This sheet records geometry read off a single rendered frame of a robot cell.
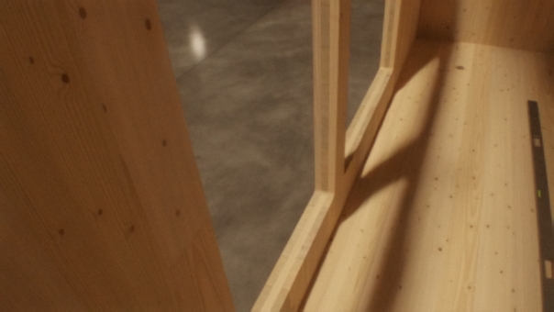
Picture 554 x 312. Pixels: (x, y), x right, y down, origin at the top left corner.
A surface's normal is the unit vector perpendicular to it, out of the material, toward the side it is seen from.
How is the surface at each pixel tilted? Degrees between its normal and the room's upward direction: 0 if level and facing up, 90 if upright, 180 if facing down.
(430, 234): 0
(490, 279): 0
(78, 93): 90
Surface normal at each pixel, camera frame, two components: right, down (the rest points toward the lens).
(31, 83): 0.91, 0.21
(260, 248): -0.07, -0.77
